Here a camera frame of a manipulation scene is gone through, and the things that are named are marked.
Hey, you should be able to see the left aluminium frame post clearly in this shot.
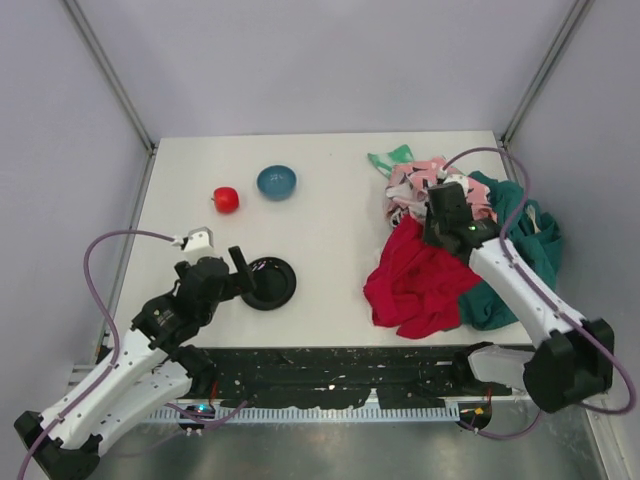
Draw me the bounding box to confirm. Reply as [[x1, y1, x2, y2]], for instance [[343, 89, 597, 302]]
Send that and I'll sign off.
[[62, 0, 157, 151]]

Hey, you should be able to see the green white tie-dye cloth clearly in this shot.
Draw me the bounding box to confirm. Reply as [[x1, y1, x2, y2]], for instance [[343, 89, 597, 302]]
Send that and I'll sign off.
[[367, 144, 414, 178]]

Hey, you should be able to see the right aluminium frame post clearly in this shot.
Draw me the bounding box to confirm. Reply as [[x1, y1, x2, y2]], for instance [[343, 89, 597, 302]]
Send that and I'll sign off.
[[499, 0, 592, 146]]

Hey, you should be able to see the dark teal cloth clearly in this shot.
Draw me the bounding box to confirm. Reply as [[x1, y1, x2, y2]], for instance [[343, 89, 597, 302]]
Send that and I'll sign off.
[[458, 171, 564, 331]]

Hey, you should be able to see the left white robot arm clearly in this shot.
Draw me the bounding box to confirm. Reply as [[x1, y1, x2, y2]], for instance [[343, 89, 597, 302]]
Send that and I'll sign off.
[[14, 246, 255, 479]]

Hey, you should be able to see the aluminium frame post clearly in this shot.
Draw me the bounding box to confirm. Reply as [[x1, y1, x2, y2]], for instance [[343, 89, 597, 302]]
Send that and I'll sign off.
[[62, 0, 157, 151], [499, 0, 592, 146]]

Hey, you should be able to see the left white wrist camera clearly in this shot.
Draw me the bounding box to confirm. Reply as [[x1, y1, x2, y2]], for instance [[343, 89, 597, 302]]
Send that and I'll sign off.
[[181, 227, 215, 265]]

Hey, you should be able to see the red cloth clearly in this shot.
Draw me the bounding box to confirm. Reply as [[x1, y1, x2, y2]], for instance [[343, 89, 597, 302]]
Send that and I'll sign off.
[[363, 217, 481, 340]]

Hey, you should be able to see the pink patterned cloth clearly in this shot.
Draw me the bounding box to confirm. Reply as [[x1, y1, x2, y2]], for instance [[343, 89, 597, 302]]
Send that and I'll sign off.
[[385, 157, 497, 228]]

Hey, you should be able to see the black plate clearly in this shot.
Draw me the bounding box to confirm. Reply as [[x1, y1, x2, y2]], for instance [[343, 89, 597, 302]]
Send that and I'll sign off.
[[241, 257, 297, 311]]

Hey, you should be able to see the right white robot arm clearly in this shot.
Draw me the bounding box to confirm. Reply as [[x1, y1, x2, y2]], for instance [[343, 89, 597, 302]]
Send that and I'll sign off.
[[423, 182, 614, 413]]

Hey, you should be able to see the blue ceramic bowl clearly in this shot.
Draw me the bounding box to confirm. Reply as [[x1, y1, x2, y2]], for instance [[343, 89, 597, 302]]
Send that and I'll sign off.
[[256, 165, 297, 201]]

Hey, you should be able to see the white slotted cable duct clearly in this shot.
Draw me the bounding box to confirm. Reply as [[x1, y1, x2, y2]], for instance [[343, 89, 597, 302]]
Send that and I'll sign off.
[[142, 402, 461, 425]]

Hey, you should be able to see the black front mounting rail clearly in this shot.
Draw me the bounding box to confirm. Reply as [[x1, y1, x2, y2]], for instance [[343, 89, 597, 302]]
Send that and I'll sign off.
[[206, 347, 496, 410]]

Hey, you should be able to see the red apple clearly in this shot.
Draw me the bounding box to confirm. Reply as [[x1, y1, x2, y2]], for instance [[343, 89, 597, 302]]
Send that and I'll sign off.
[[211, 186, 240, 214]]

